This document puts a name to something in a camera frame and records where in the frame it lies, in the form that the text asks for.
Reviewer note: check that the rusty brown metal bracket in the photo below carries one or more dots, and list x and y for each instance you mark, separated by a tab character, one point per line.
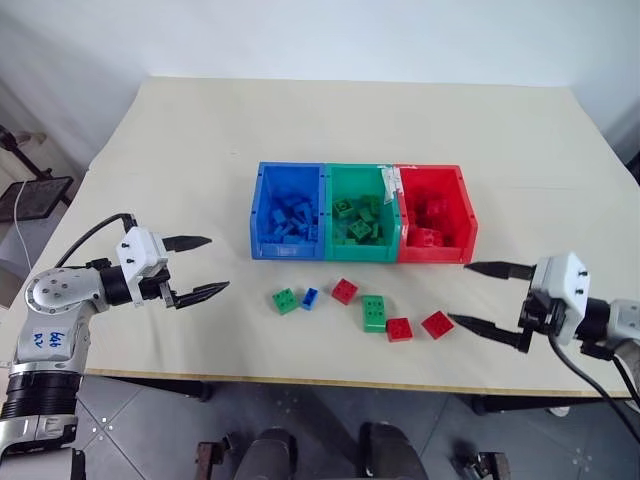
212	457
482	465

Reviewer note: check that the red toy brick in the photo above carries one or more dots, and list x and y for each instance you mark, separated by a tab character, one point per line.
344	291
437	325
427	238
400	330

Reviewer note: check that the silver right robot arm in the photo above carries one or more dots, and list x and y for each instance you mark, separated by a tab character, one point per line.
622	320

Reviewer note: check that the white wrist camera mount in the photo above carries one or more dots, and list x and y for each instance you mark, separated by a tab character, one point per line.
562	280
140	250

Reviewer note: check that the white crumpled paper label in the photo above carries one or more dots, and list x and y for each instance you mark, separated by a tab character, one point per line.
391	185

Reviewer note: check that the red plastic bin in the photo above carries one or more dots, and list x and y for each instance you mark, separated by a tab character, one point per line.
435	254

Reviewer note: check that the dark rounded shape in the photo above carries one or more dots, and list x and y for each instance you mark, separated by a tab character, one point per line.
267	455
392	452

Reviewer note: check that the long green toy brick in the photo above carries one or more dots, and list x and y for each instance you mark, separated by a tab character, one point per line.
374	314

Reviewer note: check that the green plastic bin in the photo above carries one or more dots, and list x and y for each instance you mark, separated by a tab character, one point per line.
360	252

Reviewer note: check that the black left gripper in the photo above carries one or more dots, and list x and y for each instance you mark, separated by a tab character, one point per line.
155	287

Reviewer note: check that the black metal stand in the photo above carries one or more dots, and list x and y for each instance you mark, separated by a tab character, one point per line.
35	192

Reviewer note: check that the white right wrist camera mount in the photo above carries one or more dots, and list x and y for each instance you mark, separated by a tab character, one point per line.
562	280

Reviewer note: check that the blue plastic bin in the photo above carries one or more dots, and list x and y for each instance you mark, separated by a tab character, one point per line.
287	250

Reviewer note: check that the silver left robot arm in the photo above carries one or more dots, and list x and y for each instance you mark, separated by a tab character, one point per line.
50	300

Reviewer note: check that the small blue toy brick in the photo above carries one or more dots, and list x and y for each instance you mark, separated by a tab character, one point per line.
310	299

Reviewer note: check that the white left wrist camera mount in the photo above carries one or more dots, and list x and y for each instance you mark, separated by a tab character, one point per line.
140	250

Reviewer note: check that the small green toy brick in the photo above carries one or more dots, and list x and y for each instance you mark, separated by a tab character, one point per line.
284	301

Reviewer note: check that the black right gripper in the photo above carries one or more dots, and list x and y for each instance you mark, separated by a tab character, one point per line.
540	315

